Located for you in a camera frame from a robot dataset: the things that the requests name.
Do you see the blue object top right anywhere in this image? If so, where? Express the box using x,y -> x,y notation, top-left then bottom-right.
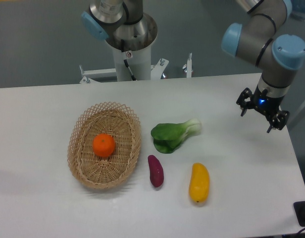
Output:
291,0 -> 305,22

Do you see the black cable on pedestal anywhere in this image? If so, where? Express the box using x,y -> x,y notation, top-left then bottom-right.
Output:
120,39 -> 138,81

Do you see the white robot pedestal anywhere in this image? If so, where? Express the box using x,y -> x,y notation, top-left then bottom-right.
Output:
79,13 -> 194,84

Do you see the woven wicker basket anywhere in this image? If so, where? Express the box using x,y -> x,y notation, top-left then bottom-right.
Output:
67,102 -> 141,189

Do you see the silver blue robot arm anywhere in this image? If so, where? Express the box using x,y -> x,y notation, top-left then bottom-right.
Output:
81,0 -> 305,130

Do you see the green bok choy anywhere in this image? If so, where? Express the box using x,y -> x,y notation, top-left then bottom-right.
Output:
151,119 -> 202,154

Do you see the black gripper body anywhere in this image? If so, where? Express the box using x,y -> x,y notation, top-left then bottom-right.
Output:
251,87 -> 284,116

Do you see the black device at table edge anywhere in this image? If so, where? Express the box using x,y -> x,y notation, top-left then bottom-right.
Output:
293,201 -> 305,227

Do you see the orange fruit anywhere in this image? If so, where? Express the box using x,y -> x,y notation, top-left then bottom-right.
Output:
92,133 -> 115,157

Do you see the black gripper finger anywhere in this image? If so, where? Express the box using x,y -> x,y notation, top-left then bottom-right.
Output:
236,88 -> 254,117
266,110 -> 290,133

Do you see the yellow mango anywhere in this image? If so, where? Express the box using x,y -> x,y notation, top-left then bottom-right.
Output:
189,163 -> 210,203

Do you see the purple sweet potato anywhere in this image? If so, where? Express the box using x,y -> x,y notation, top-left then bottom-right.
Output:
148,155 -> 164,188

